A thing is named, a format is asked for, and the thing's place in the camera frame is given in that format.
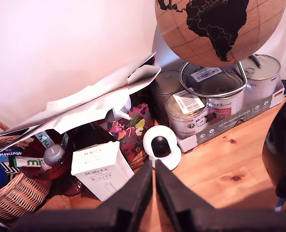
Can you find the white Porlex box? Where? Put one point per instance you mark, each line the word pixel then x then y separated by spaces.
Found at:
pixel 96 166

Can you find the floral patterned bag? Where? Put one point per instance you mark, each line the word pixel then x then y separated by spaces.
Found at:
pixel 133 125

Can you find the red glass bowl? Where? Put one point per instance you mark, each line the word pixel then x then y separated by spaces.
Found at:
pixel 58 169

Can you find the grey cardboard can tray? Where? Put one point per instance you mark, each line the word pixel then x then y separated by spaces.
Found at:
pixel 230 125

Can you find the bottle with grey cap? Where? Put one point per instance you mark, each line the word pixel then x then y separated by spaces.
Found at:
pixel 53 154

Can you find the green white mint pack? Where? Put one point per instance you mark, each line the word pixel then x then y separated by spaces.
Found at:
pixel 44 141
pixel 31 162

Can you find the large paper gift bag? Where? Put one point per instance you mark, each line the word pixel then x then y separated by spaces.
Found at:
pixel 84 101

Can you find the wicker basket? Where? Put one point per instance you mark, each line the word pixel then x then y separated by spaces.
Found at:
pixel 19 193

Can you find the black white striped box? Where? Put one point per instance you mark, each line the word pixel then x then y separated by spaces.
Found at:
pixel 9 169

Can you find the blue Mynthon box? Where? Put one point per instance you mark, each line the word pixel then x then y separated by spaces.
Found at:
pixel 2 154

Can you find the cork globe on metal stand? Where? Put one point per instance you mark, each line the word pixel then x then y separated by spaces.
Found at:
pixel 181 36

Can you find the white round security camera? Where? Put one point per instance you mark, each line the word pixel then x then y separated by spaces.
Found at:
pixel 150 137

